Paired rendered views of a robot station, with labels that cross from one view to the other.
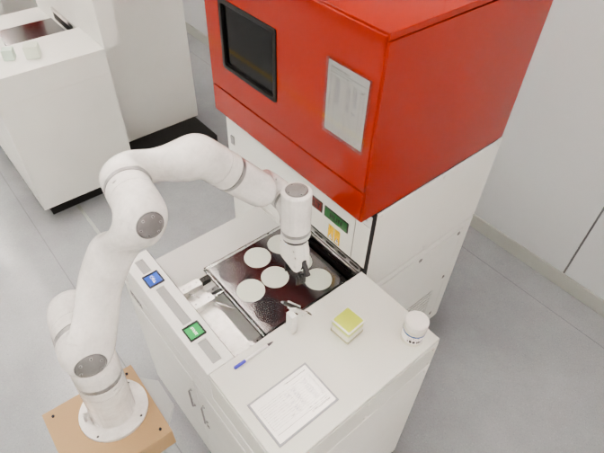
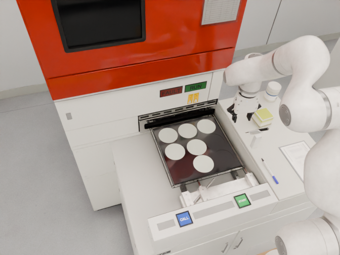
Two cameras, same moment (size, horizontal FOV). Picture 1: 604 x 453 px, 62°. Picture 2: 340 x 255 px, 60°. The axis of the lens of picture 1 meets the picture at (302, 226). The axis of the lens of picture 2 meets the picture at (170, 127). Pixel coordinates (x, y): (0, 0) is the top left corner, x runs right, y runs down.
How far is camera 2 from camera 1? 1.38 m
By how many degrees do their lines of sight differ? 46
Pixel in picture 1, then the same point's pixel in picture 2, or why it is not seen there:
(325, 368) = (283, 139)
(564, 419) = not seen: hidden behind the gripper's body
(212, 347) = (256, 193)
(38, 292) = not seen: outside the picture
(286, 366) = (279, 157)
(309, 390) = (297, 151)
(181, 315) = (224, 206)
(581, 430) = not seen: hidden behind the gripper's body
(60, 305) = (311, 242)
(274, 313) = (226, 156)
